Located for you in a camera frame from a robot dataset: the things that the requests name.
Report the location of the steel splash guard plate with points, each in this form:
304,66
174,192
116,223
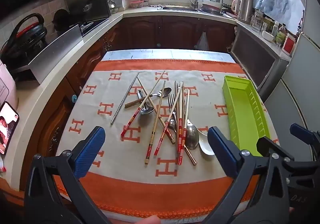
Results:
55,54

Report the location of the silver metal chopstick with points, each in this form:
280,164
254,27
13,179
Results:
125,98

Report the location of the white bowl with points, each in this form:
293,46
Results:
268,36

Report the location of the person's left hand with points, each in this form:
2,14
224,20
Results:
150,220

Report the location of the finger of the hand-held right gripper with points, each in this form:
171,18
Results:
300,130
302,171

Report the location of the bottle with green label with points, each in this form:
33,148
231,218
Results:
281,35

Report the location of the steel fork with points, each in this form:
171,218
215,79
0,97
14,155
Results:
172,107

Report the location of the bamboo chopstick black red pattern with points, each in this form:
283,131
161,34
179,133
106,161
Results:
155,122

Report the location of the bamboo chopstick brown end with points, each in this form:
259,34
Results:
142,86

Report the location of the green plastic utensil tray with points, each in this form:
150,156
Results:
240,114

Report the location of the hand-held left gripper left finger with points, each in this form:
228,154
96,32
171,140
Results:
91,146

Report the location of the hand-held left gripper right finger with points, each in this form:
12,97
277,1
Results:
222,149

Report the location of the white kitchen countertop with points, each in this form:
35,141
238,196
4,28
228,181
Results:
37,94

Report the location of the red box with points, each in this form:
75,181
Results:
290,44

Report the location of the steel sink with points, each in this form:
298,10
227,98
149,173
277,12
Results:
180,8

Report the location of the white plastic bag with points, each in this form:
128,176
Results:
202,41

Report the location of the orange and white patterned blanket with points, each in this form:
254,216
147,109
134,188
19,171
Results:
112,164

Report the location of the glass jar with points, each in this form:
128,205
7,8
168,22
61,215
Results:
257,20

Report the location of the large steel spoon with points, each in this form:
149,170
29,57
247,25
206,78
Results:
192,138

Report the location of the steel electric kettle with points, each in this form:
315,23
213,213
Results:
243,10

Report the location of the pink bowl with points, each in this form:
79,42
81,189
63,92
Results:
137,4

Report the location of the white ceramic spoon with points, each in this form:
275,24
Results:
206,145

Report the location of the steel soup spoon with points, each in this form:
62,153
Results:
146,110

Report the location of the black and red pressure cooker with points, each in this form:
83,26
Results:
27,39

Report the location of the grey refrigerator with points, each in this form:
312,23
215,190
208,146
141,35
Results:
297,84

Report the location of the smartphone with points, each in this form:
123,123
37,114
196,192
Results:
7,129

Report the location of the grey countertop cabinet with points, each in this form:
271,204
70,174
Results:
255,59

